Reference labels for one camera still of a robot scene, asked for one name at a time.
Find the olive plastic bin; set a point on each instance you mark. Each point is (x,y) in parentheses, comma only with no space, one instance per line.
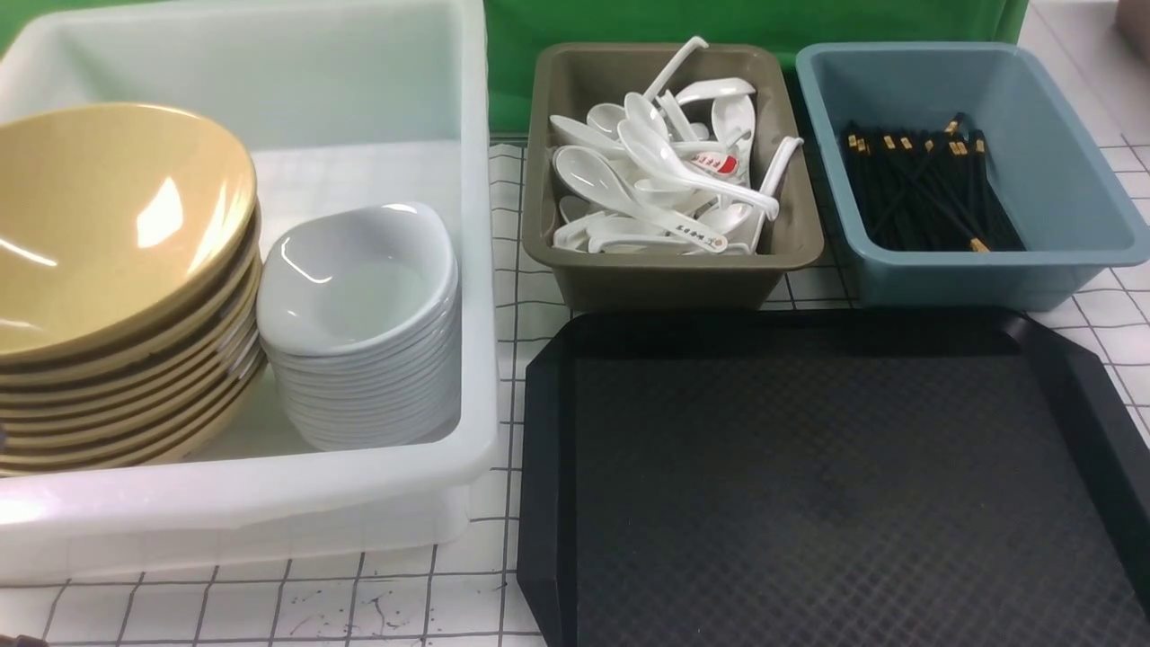
(569,79)

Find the pile of white spoons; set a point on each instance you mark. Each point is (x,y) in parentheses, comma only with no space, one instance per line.
(668,172)

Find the black serving tray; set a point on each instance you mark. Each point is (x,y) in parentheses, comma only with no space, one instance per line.
(938,477)

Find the stack of white dishes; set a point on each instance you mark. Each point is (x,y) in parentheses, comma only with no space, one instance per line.
(360,315)

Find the green backdrop cloth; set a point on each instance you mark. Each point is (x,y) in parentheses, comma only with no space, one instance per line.
(629,22)

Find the large white plastic tub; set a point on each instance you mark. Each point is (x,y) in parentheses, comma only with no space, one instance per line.
(257,493)

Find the pile of black chopsticks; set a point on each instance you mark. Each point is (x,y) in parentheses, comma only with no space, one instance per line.
(927,191)

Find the stack of yellow bowls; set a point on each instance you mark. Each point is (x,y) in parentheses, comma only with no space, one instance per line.
(130,263)

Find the teal plastic bin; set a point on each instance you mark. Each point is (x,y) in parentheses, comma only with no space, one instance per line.
(1070,210)

